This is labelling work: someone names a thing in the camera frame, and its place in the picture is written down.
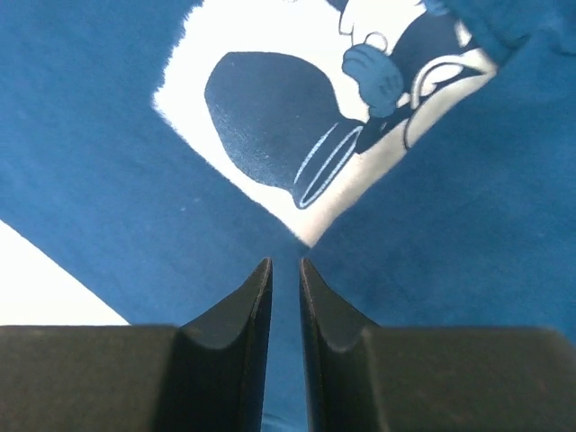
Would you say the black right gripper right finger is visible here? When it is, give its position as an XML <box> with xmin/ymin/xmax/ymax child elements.
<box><xmin>300</xmin><ymin>259</ymin><xmax>575</xmax><ymax>431</ymax></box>

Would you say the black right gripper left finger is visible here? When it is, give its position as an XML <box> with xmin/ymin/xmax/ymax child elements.
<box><xmin>1</xmin><ymin>259</ymin><xmax>273</xmax><ymax>431</ymax></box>

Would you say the blue printed t-shirt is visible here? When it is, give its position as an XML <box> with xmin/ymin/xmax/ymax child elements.
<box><xmin>1</xmin><ymin>1</ymin><xmax>575</xmax><ymax>431</ymax></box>

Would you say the floral table cloth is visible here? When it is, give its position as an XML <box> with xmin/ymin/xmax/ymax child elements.
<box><xmin>0</xmin><ymin>222</ymin><xmax>127</xmax><ymax>326</ymax></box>

